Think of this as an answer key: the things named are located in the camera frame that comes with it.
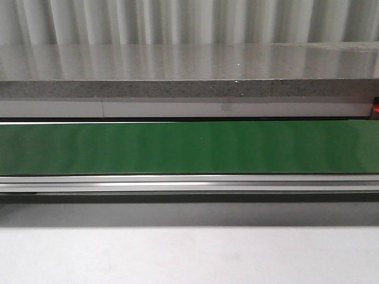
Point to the red plastic tray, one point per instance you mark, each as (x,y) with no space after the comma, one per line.
(375,109)

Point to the grey speckled stone counter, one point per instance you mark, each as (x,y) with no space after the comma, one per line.
(189,81)

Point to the green conveyor belt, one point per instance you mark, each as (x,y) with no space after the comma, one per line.
(206,161)

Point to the white corrugated curtain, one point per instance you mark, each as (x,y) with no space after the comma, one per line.
(187,22)

